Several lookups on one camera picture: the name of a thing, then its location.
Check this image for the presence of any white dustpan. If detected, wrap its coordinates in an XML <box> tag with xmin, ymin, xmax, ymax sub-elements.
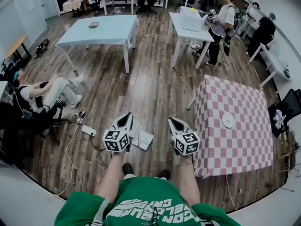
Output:
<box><xmin>130</xmin><ymin>124</ymin><xmax>155</xmax><ymax>151</ymax></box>

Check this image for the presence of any wooden cart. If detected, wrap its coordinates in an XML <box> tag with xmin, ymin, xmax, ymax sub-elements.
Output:
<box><xmin>279</xmin><ymin>130</ymin><xmax>297</xmax><ymax>173</ymax></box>

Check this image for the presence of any person's green printed shirt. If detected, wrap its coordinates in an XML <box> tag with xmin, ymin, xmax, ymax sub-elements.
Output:
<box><xmin>54</xmin><ymin>177</ymin><xmax>241</xmax><ymax>226</ymax></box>

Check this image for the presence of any white round plate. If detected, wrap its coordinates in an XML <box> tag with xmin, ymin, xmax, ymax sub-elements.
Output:
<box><xmin>222</xmin><ymin>113</ymin><xmax>236</xmax><ymax>129</ymax></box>

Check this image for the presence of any black floor device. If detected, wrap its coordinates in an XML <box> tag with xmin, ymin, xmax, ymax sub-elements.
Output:
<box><xmin>33</xmin><ymin>39</ymin><xmax>50</xmax><ymax>60</ymax></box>

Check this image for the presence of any white box appliance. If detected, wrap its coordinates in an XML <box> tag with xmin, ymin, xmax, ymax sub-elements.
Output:
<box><xmin>179</xmin><ymin>6</ymin><xmax>206</xmax><ymax>32</ymax></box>

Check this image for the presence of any white thin cable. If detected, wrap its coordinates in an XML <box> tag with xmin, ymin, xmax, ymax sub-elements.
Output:
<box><xmin>171</xmin><ymin>66</ymin><xmax>196</xmax><ymax>95</ymax></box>

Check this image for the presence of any light blue table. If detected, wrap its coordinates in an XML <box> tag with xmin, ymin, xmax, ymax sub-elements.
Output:
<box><xmin>54</xmin><ymin>14</ymin><xmax>140</xmax><ymax>74</ymax></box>

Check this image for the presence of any person's left black shoe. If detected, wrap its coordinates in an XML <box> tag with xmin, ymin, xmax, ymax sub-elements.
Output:
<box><xmin>122</xmin><ymin>162</ymin><xmax>135</xmax><ymax>177</ymax></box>

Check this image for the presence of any black mesh chair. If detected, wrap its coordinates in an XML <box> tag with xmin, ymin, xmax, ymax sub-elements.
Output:
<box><xmin>267</xmin><ymin>88</ymin><xmax>301</xmax><ymax>138</ymax></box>

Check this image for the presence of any spare hand-held gripper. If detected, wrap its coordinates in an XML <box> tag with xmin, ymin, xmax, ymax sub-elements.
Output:
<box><xmin>74</xmin><ymin>110</ymin><xmax>87</xmax><ymax>125</ymax></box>

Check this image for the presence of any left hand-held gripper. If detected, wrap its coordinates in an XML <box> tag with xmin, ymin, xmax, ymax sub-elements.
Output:
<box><xmin>102</xmin><ymin>112</ymin><xmax>134</xmax><ymax>153</ymax></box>

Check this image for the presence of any person's left forearm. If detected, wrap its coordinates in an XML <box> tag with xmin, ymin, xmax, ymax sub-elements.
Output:
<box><xmin>95</xmin><ymin>151</ymin><xmax>129</xmax><ymax>202</ymax></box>

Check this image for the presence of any pink checkered cloth table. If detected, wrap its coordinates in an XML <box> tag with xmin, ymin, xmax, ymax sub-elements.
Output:
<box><xmin>186</xmin><ymin>74</ymin><xmax>275</xmax><ymax>179</ymax></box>

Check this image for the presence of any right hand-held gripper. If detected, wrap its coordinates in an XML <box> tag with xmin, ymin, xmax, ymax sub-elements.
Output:
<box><xmin>167</xmin><ymin>117</ymin><xmax>201</xmax><ymax>156</ymax></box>

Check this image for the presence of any pile of small items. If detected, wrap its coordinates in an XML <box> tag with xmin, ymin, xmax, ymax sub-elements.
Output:
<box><xmin>273</xmin><ymin>109</ymin><xmax>287</xmax><ymax>130</ymax></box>

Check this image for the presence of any wooden floor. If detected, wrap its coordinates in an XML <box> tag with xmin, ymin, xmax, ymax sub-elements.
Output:
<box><xmin>4</xmin><ymin>5</ymin><xmax>289</xmax><ymax>200</ymax></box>

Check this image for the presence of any yellow cloth table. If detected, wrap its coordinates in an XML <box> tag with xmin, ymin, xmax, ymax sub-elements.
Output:
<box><xmin>62</xmin><ymin>0</ymin><xmax>86</xmax><ymax>16</ymax></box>

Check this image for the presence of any white floor cable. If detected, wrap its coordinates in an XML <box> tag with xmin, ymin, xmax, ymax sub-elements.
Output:
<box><xmin>55</xmin><ymin>125</ymin><xmax>83</xmax><ymax>196</ymax></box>

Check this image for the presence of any person's right black shoe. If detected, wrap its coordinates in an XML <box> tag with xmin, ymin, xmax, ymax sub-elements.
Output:
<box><xmin>157</xmin><ymin>169</ymin><xmax>171</xmax><ymax>180</ymax></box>

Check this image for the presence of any person's black shoe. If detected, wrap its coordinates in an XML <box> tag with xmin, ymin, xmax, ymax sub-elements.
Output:
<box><xmin>122</xmin><ymin>162</ymin><xmax>135</xmax><ymax>177</ymax></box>
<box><xmin>157</xmin><ymin>169</ymin><xmax>171</xmax><ymax>180</ymax></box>

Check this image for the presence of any white power strip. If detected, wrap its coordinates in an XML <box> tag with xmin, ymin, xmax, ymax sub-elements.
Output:
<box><xmin>81</xmin><ymin>125</ymin><xmax>97</xmax><ymax>137</ymax></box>

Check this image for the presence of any black office chair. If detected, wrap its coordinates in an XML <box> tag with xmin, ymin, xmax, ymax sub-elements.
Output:
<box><xmin>0</xmin><ymin>99</ymin><xmax>71</xmax><ymax>146</ymax></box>

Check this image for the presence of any white long table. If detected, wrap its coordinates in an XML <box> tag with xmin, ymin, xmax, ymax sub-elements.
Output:
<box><xmin>248</xmin><ymin>42</ymin><xmax>293</xmax><ymax>89</ymax></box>

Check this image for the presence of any person's right forearm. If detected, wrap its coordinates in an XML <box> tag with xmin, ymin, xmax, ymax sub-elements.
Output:
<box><xmin>179</xmin><ymin>154</ymin><xmax>202</xmax><ymax>206</ymax></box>

